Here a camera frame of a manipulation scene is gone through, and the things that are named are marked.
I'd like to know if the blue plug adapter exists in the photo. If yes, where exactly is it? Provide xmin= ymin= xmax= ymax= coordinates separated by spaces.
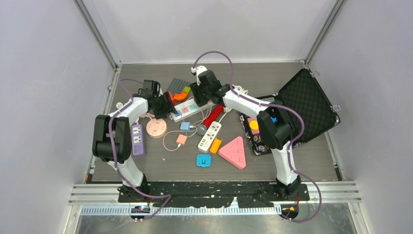
xmin=196 ymin=154 xmax=212 ymax=168

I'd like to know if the orange curved block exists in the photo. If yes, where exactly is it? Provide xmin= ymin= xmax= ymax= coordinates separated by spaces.
xmin=173 ymin=86 xmax=191 ymax=101

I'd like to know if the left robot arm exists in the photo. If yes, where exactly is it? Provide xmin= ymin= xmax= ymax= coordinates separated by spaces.
xmin=92 ymin=80 xmax=177 ymax=202

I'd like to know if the purple power strip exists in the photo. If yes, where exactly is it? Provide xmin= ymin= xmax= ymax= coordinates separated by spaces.
xmin=131 ymin=124 xmax=146 ymax=157

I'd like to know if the pink round socket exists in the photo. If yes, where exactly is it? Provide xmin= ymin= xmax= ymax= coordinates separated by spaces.
xmin=146 ymin=118 xmax=168 ymax=138

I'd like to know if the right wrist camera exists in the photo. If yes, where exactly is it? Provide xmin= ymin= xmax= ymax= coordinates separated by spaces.
xmin=190 ymin=65 xmax=207 ymax=76

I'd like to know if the red glitter microphone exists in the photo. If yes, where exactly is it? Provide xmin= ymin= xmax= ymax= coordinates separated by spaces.
xmin=196 ymin=105 xmax=224 ymax=136

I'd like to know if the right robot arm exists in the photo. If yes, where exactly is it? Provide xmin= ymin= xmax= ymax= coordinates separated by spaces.
xmin=190 ymin=66 xmax=301 ymax=200

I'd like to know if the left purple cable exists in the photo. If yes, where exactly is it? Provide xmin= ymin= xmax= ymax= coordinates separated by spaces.
xmin=108 ymin=78 xmax=173 ymax=214

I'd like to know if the yellow curved block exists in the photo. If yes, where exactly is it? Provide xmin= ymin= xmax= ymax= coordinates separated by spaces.
xmin=209 ymin=138 xmax=222 ymax=154

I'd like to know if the white bundled cord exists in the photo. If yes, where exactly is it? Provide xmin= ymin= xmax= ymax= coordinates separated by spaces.
xmin=218 ymin=84 xmax=249 ymax=125

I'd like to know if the black poker chip case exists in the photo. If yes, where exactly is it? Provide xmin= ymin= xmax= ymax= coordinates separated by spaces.
xmin=257 ymin=68 xmax=340 ymax=148

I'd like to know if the grey building baseplate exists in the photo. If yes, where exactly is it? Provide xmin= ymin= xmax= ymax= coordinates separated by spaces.
xmin=167 ymin=78 xmax=191 ymax=95

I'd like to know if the light blue charger plug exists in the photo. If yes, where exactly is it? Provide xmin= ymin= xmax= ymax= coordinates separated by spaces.
xmin=180 ymin=122 xmax=196 ymax=132

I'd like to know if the white multicolour power strip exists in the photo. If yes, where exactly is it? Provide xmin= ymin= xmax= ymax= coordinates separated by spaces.
xmin=169 ymin=99 xmax=214 ymax=122

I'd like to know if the pink triangular socket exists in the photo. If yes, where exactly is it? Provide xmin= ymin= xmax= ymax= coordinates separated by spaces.
xmin=218 ymin=136 xmax=246 ymax=170

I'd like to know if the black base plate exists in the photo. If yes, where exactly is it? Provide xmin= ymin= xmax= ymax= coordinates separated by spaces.
xmin=149 ymin=181 xmax=310 ymax=208

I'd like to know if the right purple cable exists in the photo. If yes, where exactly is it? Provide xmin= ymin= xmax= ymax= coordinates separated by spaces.
xmin=192 ymin=51 xmax=323 ymax=224

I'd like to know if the small white power strip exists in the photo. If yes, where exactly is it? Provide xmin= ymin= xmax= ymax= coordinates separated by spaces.
xmin=198 ymin=121 xmax=222 ymax=153

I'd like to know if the purple cable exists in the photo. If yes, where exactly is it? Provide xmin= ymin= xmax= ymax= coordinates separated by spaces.
xmin=108 ymin=78 xmax=173 ymax=214
xmin=192 ymin=51 xmax=323 ymax=224

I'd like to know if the pink charger plug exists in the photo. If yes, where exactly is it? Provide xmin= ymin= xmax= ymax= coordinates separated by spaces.
xmin=176 ymin=134 xmax=188 ymax=146

